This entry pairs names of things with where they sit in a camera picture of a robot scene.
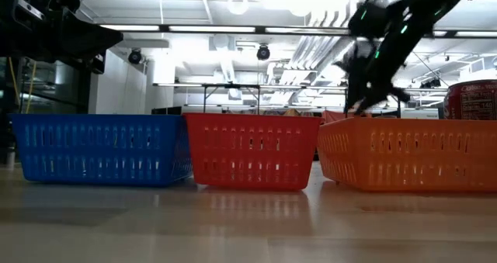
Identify yellow cable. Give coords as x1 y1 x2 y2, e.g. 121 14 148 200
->
25 61 38 115
7 57 21 102

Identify black ceiling spotlight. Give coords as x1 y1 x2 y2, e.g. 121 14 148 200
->
255 44 271 61
127 48 143 65

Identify black track spotlights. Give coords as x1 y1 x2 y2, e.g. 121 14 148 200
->
419 78 443 89

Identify red cloth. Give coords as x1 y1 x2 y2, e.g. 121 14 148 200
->
321 110 347 124

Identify red plastic basket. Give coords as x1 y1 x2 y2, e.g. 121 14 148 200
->
182 112 323 192

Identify black folding table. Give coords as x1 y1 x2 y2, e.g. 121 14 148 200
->
201 83 261 116

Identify orange plastic basket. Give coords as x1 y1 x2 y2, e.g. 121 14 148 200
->
316 116 497 193

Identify black monitor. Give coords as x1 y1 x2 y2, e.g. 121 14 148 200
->
151 106 182 116

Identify white cylindrical post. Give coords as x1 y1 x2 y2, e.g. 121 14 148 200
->
5 145 16 169

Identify blue plastic basket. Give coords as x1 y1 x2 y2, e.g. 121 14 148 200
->
9 113 194 189

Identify red soda can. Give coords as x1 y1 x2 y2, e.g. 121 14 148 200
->
443 79 497 121

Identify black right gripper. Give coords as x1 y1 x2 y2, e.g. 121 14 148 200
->
334 37 412 115

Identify round white pendant lamp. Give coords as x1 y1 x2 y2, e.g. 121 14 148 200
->
227 0 249 16

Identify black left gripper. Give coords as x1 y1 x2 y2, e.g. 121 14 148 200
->
0 0 124 75

